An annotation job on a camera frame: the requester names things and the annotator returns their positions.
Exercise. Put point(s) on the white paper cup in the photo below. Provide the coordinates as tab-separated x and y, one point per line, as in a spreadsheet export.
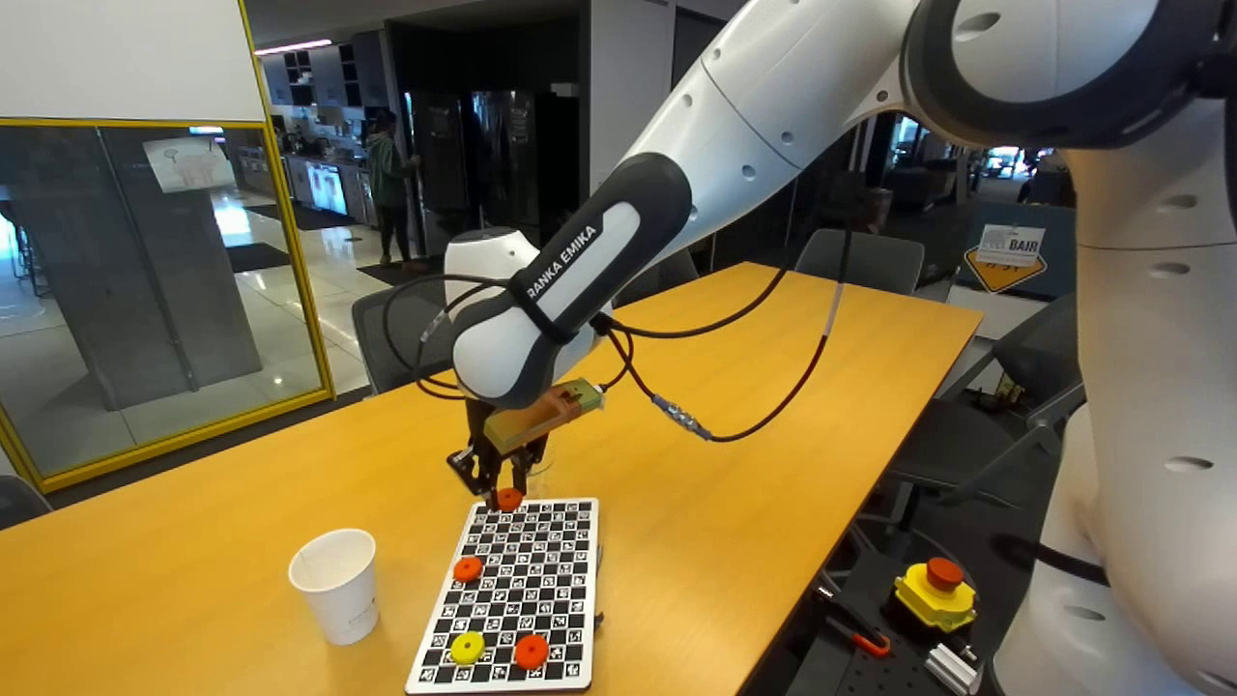
334	583

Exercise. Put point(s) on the black office chair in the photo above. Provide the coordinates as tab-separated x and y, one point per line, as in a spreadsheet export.
1018	367

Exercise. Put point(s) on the white hexagon patterned board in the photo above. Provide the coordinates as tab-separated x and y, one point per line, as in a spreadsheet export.
542	605

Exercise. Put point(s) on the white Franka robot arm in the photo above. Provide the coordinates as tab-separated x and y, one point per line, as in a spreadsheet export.
799	90

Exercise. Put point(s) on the yellow diamond sign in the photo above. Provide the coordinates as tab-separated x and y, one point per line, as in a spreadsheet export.
1007	265

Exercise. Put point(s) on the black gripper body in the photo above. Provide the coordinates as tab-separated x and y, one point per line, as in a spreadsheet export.
497	462

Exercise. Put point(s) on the silver metal block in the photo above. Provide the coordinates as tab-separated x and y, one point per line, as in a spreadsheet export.
953	667

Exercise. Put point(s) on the person in background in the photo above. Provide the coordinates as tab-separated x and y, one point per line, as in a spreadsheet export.
390	167

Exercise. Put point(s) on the yellow emergency stop button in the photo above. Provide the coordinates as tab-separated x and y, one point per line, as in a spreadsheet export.
938	596

